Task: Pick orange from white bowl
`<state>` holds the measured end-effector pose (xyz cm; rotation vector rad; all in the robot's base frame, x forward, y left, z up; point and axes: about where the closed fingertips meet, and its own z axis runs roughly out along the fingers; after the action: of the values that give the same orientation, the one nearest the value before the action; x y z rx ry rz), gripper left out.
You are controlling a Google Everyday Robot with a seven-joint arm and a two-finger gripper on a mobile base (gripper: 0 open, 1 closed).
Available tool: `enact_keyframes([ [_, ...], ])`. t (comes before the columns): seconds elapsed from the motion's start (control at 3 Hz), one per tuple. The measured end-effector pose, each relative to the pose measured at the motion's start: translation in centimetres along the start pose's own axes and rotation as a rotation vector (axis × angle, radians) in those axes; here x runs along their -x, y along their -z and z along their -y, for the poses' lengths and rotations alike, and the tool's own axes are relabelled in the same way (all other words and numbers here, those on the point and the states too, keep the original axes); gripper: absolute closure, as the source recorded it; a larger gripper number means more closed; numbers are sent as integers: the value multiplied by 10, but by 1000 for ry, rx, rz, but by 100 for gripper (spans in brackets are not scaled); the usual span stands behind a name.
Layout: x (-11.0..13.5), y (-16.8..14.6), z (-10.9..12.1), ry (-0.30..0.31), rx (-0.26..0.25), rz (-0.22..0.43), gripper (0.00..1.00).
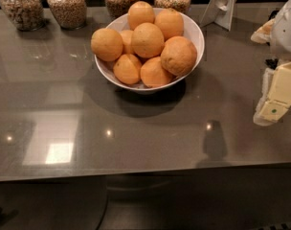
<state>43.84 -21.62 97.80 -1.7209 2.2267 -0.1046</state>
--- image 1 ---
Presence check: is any far left glass jar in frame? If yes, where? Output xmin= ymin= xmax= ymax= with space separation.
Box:
xmin=0 ymin=0 xmax=44 ymax=32

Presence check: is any centre top orange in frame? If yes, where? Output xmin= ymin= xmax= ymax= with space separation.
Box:
xmin=131 ymin=23 xmax=165 ymax=58

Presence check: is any front centre lower orange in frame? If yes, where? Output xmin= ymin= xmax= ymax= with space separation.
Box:
xmin=141 ymin=57 xmax=173 ymax=88

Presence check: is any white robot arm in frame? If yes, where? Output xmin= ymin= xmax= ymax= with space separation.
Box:
xmin=251 ymin=0 xmax=291 ymax=126

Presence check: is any small hidden middle orange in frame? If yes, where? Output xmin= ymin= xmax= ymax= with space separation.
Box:
xmin=120 ymin=30 xmax=134 ymax=54

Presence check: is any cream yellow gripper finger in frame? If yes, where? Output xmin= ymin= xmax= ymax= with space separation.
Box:
xmin=254 ymin=61 xmax=291 ymax=127

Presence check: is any front left lower orange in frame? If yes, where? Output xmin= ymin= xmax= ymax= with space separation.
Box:
xmin=113 ymin=54 xmax=142 ymax=85

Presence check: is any white standing card holder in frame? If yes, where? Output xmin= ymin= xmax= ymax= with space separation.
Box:
xmin=200 ymin=0 xmax=237 ymax=31

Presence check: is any white ceramic bowl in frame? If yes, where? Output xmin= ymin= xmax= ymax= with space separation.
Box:
xmin=94 ymin=13 xmax=205 ymax=95

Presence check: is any top back orange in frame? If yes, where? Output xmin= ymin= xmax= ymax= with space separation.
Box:
xmin=127 ymin=1 xmax=155 ymax=30

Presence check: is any back right orange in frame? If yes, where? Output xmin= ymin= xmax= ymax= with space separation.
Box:
xmin=154 ymin=9 xmax=184 ymax=40

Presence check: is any large orange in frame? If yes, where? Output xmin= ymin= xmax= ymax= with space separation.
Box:
xmin=161 ymin=36 xmax=197 ymax=77

